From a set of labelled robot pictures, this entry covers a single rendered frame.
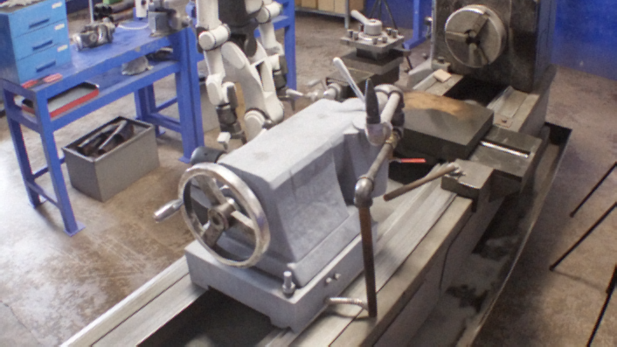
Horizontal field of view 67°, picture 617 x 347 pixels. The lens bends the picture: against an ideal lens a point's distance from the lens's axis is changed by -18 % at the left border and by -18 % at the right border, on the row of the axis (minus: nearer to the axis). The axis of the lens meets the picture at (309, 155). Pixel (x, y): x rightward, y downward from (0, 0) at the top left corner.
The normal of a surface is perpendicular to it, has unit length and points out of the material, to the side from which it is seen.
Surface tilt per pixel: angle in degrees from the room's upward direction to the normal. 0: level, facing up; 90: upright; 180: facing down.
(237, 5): 98
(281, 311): 90
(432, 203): 0
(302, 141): 0
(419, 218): 0
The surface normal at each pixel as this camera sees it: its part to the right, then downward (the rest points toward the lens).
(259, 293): -0.57, 0.40
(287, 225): 0.78, 0.00
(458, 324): -0.02, -0.88
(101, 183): 0.85, 0.24
